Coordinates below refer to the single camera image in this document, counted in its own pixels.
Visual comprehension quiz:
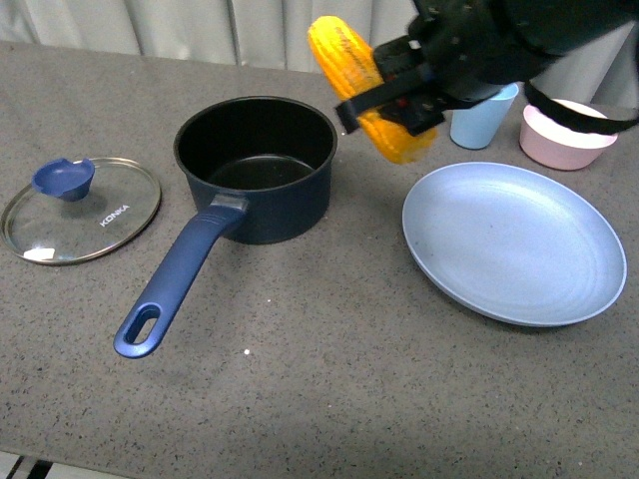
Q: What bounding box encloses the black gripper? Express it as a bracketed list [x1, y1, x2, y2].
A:
[334, 0, 550, 136]

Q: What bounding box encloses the yellow corn cob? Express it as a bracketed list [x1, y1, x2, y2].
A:
[308, 16, 437, 165]

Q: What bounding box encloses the glass lid blue knob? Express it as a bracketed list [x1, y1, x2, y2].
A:
[1, 158, 162, 265]

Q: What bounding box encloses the light blue plastic cup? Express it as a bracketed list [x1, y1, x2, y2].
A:
[449, 83, 519, 150]

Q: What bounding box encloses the white curtain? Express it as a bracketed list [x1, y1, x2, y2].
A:
[0, 0, 639, 109]

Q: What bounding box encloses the pink bowl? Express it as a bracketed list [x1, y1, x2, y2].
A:
[519, 104, 618, 171]

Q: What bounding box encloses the dark blue saucepan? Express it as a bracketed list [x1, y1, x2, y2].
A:
[114, 96, 337, 359]

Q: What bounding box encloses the light blue plate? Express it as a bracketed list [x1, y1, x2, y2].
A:
[402, 162, 628, 327]

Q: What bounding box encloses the black cable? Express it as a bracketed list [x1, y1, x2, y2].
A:
[523, 82, 639, 136]

